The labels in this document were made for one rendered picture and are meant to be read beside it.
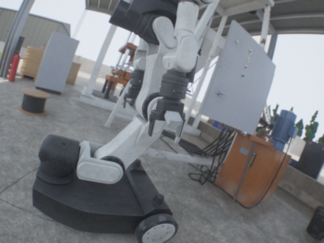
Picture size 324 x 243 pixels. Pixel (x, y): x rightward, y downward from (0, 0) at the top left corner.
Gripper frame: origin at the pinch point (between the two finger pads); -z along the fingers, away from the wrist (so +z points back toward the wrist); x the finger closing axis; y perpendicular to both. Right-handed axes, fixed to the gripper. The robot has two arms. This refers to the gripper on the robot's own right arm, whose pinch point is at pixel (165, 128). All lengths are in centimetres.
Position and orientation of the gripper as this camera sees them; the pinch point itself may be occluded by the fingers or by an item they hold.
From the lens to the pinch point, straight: 59.3
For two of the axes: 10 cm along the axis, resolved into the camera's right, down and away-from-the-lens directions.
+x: 9.0, 0.7, 4.3
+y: -4.0, -2.8, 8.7
